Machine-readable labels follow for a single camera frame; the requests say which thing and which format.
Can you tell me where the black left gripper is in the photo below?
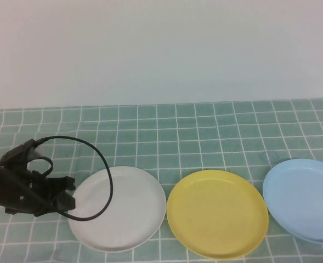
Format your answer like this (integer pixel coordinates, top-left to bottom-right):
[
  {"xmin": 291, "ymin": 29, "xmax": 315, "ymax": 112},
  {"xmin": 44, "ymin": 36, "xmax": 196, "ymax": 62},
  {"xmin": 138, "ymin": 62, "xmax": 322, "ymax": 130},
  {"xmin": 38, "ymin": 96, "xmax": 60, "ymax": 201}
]
[{"xmin": 2, "ymin": 161, "xmax": 77, "ymax": 218}]

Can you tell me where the white round plate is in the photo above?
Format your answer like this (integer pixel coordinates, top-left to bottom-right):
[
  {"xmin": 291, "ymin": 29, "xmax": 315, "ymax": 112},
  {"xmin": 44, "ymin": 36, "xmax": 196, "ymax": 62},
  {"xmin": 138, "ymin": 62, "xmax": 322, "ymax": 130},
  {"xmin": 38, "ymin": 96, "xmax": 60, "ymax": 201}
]
[{"xmin": 69, "ymin": 165, "xmax": 167, "ymax": 252}]

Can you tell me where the light blue round plate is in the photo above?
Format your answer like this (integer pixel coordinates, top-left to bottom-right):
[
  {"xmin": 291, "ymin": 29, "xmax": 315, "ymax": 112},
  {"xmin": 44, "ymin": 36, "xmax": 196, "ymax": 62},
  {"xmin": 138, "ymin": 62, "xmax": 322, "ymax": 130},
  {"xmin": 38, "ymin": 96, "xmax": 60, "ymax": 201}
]
[{"xmin": 262, "ymin": 159, "xmax": 323, "ymax": 244}]

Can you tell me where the green white checked tablecloth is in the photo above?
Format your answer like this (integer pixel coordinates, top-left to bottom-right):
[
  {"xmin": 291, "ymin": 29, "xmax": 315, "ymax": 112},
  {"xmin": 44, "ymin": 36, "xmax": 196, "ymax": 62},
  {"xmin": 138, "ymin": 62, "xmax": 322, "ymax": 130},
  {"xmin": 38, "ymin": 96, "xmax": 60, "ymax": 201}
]
[{"xmin": 0, "ymin": 99, "xmax": 323, "ymax": 263}]

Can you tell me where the yellow round plate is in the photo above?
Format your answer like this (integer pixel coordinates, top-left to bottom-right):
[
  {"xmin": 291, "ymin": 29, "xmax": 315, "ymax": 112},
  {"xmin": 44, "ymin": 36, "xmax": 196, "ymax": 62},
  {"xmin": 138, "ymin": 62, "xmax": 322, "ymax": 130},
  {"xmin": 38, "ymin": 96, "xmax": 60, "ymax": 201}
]
[{"xmin": 166, "ymin": 169, "xmax": 269, "ymax": 260}]

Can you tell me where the black camera cable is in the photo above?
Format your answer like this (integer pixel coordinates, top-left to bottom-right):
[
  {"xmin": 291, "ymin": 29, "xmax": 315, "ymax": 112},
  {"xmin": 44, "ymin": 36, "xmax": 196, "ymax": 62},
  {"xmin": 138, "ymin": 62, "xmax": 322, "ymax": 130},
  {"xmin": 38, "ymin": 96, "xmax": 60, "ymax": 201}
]
[
  {"xmin": 26, "ymin": 135, "xmax": 114, "ymax": 221},
  {"xmin": 26, "ymin": 156, "xmax": 54, "ymax": 176}
]

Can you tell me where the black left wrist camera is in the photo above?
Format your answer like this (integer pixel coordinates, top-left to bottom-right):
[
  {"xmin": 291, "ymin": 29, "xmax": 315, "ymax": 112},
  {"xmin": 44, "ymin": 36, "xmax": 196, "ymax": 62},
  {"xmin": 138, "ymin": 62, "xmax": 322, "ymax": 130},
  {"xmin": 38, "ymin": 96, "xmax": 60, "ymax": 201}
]
[{"xmin": 1, "ymin": 139, "xmax": 46, "ymax": 168}]

